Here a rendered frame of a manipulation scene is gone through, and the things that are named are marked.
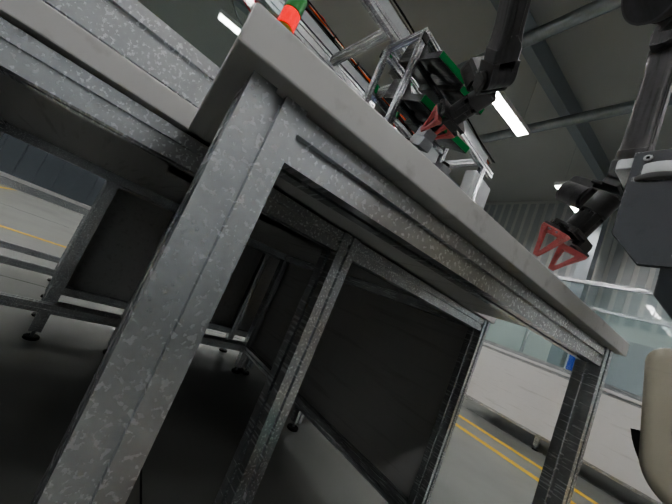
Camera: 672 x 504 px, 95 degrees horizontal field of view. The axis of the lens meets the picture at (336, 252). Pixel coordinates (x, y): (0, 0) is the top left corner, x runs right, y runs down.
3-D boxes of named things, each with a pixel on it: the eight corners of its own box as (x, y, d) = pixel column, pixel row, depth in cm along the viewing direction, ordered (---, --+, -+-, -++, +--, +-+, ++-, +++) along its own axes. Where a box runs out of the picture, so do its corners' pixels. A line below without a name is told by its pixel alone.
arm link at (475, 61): (484, 79, 73) (518, 73, 74) (469, 40, 76) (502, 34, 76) (463, 112, 85) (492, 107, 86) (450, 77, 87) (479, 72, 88)
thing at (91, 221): (349, 388, 273) (385, 297, 283) (19, 339, 134) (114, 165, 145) (324, 368, 302) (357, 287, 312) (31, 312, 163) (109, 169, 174)
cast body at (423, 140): (427, 153, 95) (442, 133, 93) (418, 145, 92) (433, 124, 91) (413, 148, 102) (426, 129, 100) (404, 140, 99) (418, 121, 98)
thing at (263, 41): (626, 357, 66) (629, 344, 66) (237, 38, 18) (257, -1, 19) (397, 288, 125) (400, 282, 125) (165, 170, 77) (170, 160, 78)
